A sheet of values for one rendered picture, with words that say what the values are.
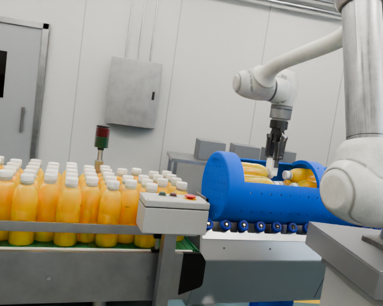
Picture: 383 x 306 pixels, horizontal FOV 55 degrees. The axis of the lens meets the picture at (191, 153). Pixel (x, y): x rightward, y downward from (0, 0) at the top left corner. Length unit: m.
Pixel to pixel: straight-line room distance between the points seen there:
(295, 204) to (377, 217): 0.62
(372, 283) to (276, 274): 0.68
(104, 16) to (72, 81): 0.90
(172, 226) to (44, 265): 0.40
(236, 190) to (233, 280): 0.38
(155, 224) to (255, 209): 0.49
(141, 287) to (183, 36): 3.97
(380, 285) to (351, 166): 0.28
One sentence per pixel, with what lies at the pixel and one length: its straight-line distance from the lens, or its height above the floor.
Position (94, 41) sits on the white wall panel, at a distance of 4.89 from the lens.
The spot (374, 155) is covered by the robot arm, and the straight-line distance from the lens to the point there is 0.95.
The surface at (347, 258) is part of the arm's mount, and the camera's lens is 1.07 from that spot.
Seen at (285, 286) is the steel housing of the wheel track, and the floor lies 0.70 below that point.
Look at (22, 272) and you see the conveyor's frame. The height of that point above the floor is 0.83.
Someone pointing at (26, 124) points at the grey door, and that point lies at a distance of 4.93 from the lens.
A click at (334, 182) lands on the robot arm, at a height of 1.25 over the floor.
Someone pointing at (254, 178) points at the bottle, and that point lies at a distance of 1.48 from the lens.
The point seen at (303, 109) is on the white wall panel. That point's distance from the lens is 5.27.
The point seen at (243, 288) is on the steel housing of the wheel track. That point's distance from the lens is 1.60.
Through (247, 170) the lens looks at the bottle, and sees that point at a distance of 1.52.
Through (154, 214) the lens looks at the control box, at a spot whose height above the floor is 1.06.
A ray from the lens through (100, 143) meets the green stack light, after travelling 1.70.
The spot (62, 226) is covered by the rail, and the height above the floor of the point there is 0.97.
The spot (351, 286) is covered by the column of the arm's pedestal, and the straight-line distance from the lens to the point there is 1.13.
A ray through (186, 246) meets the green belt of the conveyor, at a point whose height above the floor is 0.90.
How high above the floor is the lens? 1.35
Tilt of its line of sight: 5 degrees down
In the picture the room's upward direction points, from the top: 8 degrees clockwise
